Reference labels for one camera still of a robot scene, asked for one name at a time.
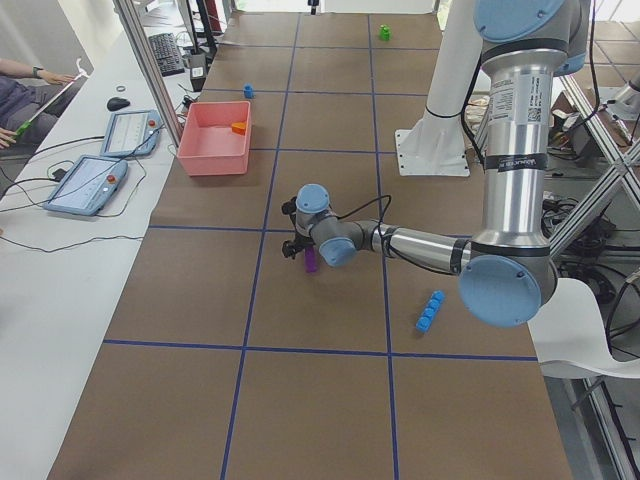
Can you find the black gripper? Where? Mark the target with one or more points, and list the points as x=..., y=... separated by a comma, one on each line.
x=301, y=240

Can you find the purple block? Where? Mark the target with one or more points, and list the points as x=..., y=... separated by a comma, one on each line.
x=310, y=260

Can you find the orange block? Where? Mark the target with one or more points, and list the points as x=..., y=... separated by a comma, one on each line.
x=240, y=128

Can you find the long blue four-stud block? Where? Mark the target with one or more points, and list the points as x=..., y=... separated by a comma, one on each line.
x=430, y=311

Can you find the green block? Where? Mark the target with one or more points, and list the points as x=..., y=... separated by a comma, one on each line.
x=384, y=33

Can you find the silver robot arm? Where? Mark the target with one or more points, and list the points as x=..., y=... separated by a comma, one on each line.
x=505, y=272

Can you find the pink plastic box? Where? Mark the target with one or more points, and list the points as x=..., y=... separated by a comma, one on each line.
x=208, y=147

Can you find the far teach pendant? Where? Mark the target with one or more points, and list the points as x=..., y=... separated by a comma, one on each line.
x=131, y=133

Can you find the teach pendant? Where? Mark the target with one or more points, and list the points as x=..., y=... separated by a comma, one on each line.
x=131, y=133
x=87, y=186

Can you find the near teach pendant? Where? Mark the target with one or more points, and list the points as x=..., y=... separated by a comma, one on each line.
x=87, y=186

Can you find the black computer mouse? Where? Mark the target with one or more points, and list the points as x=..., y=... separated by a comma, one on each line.
x=117, y=103

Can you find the black keyboard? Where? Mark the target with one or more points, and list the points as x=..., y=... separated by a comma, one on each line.
x=166, y=53

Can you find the person at desk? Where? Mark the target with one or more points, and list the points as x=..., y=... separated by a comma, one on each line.
x=25, y=89

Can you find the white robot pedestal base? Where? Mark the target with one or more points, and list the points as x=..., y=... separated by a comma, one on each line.
x=435, y=145

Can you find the aluminium frame post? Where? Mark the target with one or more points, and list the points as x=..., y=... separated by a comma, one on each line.
x=139, y=43

